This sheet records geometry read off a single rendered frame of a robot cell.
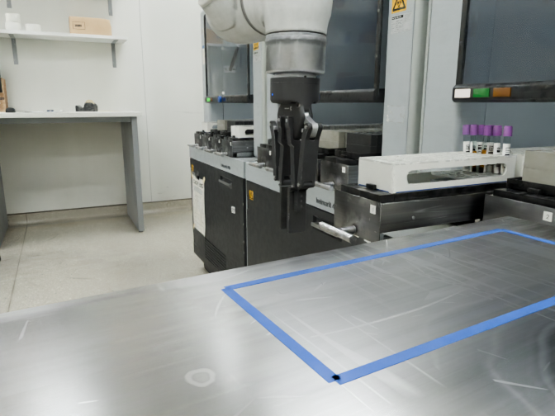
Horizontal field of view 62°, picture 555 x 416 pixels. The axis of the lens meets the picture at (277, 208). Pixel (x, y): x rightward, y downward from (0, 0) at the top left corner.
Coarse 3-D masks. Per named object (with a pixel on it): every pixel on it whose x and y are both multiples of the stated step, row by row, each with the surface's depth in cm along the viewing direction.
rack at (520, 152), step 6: (510, 150) 95; (516, 150) 96; (522, 150) 95; (522, 156) 88; (516, 162) 89; (522, 162) 88; (516, 168) 89; (522, 168) 88; (516, 174) 89; (522, 174) 88
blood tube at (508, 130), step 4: (504, 128) 86; (508, 128) 85; (512, 128) 86; (504, 132) 86; (508, 132) 86; (504, 136) 86; (508, 136) 86; (504, 140) 86; (508, 140) 86; (504, 144) 86; (508, 144) 86; (504, 148) 86; (508, 148) 86; (504, 152) 87; (508, 152) 86; (504, 164) 87; (500, 168) 87; (504, 168) 87; (500, 172) 87; (504, 172) 87
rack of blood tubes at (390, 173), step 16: (368, 160) 80; (384, 160) 78; (400, 160) 79; (416, 160) 78; (432, 160) 80; (448, 160) 79; (464, 160) 81; (480, 160) 82; (496, 160) 84; (512, 160) 86; (368, 176) 80; (384, 176) 76; (400, 176) 75; (416, 176) 89; (432, 176) 91; (448, 176) 87; (464, 176) 85; (480, 176) 86; (496, 176) 85; (512, 176) 87
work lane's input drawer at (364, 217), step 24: (336, 192) 83; (360, 192) 78; (384, 192) 75; (408, 192) 76; (432, 192) 78; (456, 192) 80; (480, 192) 82; (336, 216) 84; (360, 216) 77; (384, 216) 73; (408, 216) 75; (432, 216) 77; (456, 216) 80; (480, 216) 82
